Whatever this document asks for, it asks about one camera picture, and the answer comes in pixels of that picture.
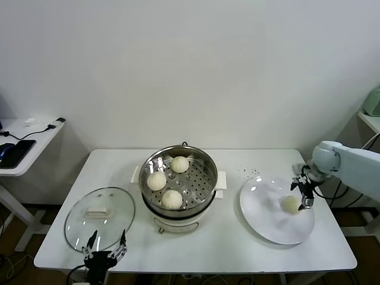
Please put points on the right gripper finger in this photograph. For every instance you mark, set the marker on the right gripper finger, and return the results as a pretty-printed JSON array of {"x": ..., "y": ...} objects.
[
  {"x": 308, "y": 202},
  {"x": 295, "y": 183}
]

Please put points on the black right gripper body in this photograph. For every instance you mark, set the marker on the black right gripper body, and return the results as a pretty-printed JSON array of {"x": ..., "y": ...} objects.
[{"x": 308, "y": 186}]

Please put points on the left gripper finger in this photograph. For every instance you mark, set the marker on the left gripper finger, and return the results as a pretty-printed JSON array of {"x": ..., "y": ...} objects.
[
  {"x": 122, "y": 243},
  {"x": 90, "y": 246}
]

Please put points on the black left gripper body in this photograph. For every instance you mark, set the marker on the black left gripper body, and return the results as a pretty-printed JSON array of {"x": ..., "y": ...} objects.
[{"x": 99, "y": 261}]

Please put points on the white steamed baozi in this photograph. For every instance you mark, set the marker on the white steamed baozi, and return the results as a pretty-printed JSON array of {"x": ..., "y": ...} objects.
[
  {"x": 290, "y": 204},
  {"x": 156, "y": 181},
  {"x": 179, "y": 164},
  {"x": 171, "y": 199}
]

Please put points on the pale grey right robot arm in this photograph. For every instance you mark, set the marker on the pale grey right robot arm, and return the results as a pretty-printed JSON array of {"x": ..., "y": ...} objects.
[{"x": 356, "y": 163}]

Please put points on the stainless steel steamer pot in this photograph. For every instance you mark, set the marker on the stainless steel steamer pot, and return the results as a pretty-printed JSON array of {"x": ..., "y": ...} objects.
[{"x": 207, "y": 178}]

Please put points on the white round plate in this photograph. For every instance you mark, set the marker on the white round plate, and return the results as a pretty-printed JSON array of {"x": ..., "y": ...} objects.
[{"x": 261, "y": 213}]

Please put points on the white electric cooker base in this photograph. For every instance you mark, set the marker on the white electric cooker base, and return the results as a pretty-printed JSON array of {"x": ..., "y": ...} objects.
[{"x": 178, "y": 227}]

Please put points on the mint green appliance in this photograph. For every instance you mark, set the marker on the mint green appliance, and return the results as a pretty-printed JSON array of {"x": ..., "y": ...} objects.
[{"x": 373, "y": 102}]

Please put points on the white side table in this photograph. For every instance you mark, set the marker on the white side table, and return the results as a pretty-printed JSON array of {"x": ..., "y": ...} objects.
[{"x": 44, "y": 141}]

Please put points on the black phone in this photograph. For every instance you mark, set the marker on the black phone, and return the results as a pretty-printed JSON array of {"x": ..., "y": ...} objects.
[{"x": 17, "y": 151}]

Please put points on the blue computer mouse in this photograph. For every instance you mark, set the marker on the blue computer mouse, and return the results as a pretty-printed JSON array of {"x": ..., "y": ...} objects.
[{"x": 6, "y": 150}]

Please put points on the small black white adapter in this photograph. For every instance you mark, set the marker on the small black white adapter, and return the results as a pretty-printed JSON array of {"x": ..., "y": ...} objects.
[{"x": 60, "y": 120}]

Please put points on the small white object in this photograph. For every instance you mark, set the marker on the small white object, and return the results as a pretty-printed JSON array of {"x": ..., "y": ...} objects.
[{"x": 31, "y": 121}]

